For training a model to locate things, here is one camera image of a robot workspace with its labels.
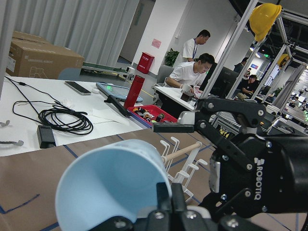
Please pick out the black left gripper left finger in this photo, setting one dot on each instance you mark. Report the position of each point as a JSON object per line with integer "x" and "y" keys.
{"x": 163, "y": 198}

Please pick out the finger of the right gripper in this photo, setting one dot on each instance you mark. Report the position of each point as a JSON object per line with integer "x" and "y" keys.
{"x": 184, "y": 124}

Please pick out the white wire cup rack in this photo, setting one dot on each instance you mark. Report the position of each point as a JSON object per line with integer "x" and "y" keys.
{"x": 184, "y": 175}

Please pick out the black power adapter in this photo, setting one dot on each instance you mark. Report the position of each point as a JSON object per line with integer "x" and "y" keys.
{"x": 45, "y": 137}

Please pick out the blue teach pendant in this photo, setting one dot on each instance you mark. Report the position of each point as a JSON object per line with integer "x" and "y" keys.
{"x": 118, "y": 92}

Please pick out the cardboard box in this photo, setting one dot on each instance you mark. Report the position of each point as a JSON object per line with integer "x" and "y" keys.
{"x": 33, "y": 56}

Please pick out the yellow hard hat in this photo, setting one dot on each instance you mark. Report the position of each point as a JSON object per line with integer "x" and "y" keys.
{"x": 262, "y": 18}

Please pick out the light blue cup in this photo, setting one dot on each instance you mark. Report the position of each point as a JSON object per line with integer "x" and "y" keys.
{"x": 118, "y": 179}

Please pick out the black smartphone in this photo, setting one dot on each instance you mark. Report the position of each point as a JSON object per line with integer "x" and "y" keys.
{"x": 77, "y": 88}

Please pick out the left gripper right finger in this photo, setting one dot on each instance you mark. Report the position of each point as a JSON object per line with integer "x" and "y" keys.
{"x": 178, "y": 199}

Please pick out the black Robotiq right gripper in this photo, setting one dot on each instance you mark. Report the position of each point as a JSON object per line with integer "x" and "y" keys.
{"x": 252, "y": 173}

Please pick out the red fire cabinet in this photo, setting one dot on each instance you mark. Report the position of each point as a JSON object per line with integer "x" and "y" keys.
{"x": 145, "y": 63}

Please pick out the red thermos bottle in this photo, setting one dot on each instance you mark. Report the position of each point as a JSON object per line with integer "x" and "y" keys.
{"x": 134, "y": 91}

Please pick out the seated man white shirt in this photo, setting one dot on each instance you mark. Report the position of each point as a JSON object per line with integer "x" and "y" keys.
{"x": 190, "y": 73}

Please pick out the red parts bin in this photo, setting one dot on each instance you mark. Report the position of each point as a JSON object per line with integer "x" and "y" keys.
{"x": 149, "y": 114}

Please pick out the standing man white shirt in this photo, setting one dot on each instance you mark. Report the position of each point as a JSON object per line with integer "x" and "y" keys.
{"x": 190, "y": 46}

